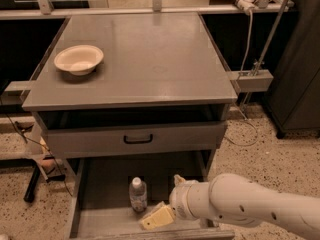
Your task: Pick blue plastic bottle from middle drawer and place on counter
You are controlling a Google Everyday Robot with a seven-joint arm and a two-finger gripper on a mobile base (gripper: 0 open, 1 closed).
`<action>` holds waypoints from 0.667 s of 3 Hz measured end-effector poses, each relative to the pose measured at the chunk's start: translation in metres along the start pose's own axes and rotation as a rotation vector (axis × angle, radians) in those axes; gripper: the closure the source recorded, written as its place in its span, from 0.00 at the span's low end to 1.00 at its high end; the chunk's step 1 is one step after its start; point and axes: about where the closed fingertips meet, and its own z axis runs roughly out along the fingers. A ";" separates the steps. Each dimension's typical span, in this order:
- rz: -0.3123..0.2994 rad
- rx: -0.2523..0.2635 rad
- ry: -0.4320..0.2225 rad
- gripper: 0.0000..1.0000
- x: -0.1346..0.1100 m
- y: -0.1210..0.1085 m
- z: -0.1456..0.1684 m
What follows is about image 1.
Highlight clear plastic bottle white cap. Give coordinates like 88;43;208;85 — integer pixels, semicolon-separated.
129;177;147;212

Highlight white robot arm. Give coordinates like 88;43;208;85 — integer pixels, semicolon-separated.
140;173;320;240

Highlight grey open middle drawer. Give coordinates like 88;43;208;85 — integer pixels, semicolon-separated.
65;152;234;240

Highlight grey closed top drawer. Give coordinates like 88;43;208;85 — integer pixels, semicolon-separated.
43;122;226;158

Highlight grey drawer cabinet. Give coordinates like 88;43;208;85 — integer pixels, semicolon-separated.
21;12;239;172

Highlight black clamp tool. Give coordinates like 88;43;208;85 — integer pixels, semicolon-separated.
23;156;66;203

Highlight dark side cabinet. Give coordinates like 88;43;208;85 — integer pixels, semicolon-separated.
264;0;320;139

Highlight diagonal metal rod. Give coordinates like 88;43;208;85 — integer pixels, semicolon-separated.
250;0;297;77

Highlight white paper bowl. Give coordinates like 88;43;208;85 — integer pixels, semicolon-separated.
54;45;104;76

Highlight black drawer handle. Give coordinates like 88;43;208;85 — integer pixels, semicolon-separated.
123;134;153;145

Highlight grey metal bracket block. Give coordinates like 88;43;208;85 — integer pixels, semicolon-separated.
227;70;273;93

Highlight white power cable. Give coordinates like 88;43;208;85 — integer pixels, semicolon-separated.
223;8;260;148

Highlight thin black cable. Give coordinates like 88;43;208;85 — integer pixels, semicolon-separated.
0;97;74;197

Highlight metal railing frame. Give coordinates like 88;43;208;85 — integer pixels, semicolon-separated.
0;0;296;21

